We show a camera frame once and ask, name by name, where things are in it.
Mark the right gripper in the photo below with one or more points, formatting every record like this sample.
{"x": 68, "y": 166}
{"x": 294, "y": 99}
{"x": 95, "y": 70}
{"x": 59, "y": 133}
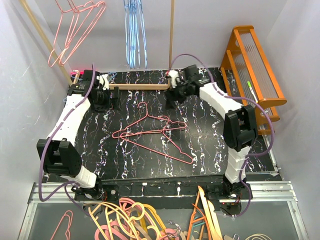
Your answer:
{"x": 172, "y": 96}

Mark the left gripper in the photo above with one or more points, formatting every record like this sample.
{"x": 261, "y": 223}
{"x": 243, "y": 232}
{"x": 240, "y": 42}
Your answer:
{"x": 115, "y": 101}

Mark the blue hanger hung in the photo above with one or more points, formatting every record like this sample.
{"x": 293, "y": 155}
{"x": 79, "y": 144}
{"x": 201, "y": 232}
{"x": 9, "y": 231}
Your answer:
{"x": 143, "y": 30}
{"x": 139, "y": 40}
{"x": 133, "y": 36}

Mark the light blue wire hanger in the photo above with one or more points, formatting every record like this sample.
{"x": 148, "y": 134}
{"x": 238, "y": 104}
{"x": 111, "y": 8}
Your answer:
{"x": 134, "y": 34}

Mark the pink wire hanger hung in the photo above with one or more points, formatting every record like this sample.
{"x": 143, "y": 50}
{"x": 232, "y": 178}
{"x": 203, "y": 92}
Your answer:
{"x": 73, "y": 22}

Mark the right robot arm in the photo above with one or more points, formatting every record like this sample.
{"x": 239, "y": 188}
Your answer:
{"x": 239, "y": 122}

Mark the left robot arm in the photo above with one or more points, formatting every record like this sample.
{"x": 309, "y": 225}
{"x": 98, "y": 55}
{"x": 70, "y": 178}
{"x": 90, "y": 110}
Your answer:
{"x": 57, "y": 152}

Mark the pile of plastic hangers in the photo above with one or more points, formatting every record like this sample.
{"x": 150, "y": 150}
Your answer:
{"x": 131, "y": 220}

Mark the wooden hangers pile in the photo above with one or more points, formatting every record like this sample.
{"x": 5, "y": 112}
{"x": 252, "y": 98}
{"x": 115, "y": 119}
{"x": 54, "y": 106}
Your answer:
{"x": 205, "y": 218}

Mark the pink plastic marker strip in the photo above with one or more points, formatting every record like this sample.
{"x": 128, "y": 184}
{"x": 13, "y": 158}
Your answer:
{"x": 75, "y": 72}

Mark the green white pen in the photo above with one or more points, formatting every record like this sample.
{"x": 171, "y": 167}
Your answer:
{"x": 252, "y": 91}

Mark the orange wooden shelf rack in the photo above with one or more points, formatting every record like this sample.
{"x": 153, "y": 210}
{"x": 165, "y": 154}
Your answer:
{"x": 245, "y": 60}

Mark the wooden clothes rack frame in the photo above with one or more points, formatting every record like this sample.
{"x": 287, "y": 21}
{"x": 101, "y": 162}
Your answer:
{"x": 111, "y": 86}

